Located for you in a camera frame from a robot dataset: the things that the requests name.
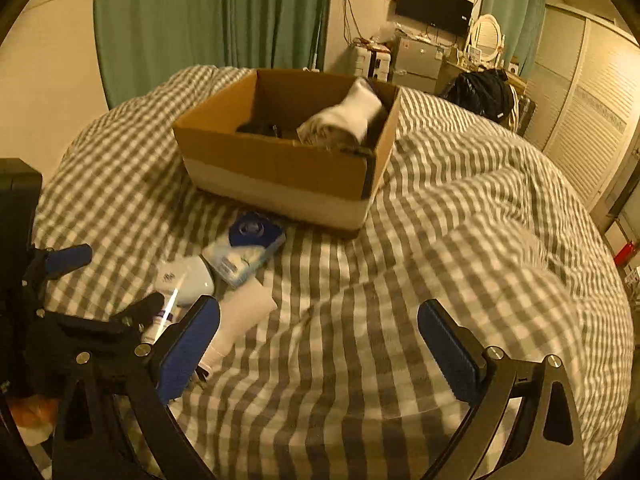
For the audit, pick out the narrow green curtain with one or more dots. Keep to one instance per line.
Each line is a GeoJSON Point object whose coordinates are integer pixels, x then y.
{"type": "Point", "coordinates": [515, 15]}

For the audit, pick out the wide green curtain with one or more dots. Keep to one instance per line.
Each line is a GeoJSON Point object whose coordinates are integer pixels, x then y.
{"type": "Point", "coordinates": [200, 25]}

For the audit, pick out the blue round container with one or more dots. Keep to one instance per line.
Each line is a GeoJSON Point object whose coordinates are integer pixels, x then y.
{"type": "Point", "coordinates": [255, 227]}

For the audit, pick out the large white tube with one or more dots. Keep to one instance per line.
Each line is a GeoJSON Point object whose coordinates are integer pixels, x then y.
{"type": "Point", "coordinates": [242, 312]}

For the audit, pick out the white appliance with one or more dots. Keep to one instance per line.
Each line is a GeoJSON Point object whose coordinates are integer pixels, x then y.
{"type": "Point", "coordinates": [367, 62]}

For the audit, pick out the black bag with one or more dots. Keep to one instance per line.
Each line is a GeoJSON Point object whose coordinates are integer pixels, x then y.
{"type": "Point", "coordinates": [480, 92]}

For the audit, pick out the small silver fridge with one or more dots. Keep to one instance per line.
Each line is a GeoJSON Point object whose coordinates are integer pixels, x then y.
{"type": "Point", "coordinates": [415, 62]}

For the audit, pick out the white tissue pack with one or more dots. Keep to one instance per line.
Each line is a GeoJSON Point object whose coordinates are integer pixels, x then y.
{"type": "Point", "coordinates": [240, 262]}

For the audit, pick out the grey white checked blanket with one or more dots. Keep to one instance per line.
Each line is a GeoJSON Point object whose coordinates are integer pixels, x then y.
{"type": "Point", "coordinates": [450, 210]}

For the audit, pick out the white grey cloth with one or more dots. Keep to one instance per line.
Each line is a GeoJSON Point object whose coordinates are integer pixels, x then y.
{"type": "Point", "coordinates": [345, 110]}

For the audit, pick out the black wall television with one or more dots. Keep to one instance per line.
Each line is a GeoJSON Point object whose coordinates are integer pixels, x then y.
{"type": "Point", "coordinates": [434, 5]}

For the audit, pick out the dark item in box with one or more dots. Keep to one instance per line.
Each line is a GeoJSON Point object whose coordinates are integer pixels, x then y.
{"type": "Point", "coordinates": [262, 129]}

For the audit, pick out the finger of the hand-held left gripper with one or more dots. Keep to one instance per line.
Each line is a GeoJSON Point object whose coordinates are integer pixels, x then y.
{"type": "Point", "coordinates": [135, 312]}
{"type": "Point", "coordinates": [67, 260]}

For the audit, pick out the white louvred wardrobe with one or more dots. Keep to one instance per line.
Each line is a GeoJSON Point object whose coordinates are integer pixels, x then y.
{"type": "Point", "coordinates": [585, 100]}

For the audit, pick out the white oval mirror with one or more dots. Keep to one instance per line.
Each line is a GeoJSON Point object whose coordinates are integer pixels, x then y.
{"type": "Point", "coordinates": [486, 36]}

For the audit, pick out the cardboard box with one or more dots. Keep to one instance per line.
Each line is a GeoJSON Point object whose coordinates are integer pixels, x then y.
{"type": "Point", "coordinates": [275, 175]}

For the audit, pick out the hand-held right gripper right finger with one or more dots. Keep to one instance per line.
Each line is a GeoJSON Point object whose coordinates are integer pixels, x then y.
{"type": "Point", "coordinates": [444, 355]}

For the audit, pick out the white rounded device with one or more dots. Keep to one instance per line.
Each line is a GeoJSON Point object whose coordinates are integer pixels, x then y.
{"type": "Point", "coordinates": [192, 277]}

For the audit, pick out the orange soft item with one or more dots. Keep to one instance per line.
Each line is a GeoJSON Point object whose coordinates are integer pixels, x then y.
{"type": "Point", "coordinates": [35, 409]}

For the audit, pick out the small white tube purple label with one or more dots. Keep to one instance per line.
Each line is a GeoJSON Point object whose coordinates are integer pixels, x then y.
{"type": "Point", "coordinates": [162, 317]}

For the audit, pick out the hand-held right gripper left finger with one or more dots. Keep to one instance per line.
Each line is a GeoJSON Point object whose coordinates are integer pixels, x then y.
{"type": "Point", "coordinates": [189, 352]}

